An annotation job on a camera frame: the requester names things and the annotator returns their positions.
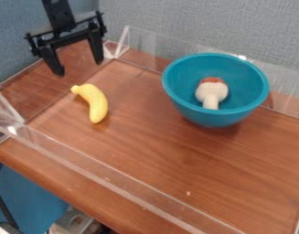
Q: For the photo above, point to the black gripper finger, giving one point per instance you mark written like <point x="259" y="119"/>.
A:
<point x="49" y="56"/>
<point x="96" y="46"/>

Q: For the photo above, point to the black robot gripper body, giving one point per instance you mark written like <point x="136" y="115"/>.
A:
<point x="66" y="28"/>

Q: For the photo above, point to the yellow toy banana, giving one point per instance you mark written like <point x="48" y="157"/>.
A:
<point x="96" y="99"/>

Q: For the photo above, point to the blue plastic bowl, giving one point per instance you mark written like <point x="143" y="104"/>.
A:
<point x="244" y="79"/>

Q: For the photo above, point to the white red toy mushroom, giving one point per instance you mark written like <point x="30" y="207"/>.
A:
<point x="211" y="92"/>

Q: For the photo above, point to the clear acrylic table barrier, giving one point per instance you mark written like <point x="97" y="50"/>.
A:
<point x="145" y="171"/>

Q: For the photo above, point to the grey metal bracket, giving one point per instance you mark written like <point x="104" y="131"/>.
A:
<point x="74" y="222"/>

